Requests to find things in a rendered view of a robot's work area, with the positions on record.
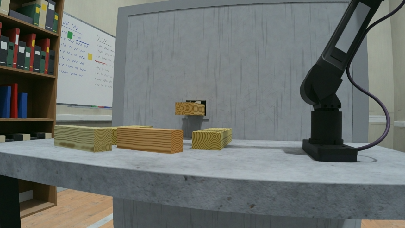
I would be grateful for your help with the light wood block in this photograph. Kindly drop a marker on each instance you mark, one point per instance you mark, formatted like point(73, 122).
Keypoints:
point(114, 132)
point(211, 139)

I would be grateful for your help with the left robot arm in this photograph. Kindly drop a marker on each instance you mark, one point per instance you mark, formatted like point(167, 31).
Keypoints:
point(323, 80)

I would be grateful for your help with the brown wooden block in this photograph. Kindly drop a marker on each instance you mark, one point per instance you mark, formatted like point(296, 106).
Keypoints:
point(167, 141)

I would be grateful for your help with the grey panel wall with small slot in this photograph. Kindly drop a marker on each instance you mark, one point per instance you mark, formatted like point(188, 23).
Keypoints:
point(250, 57)

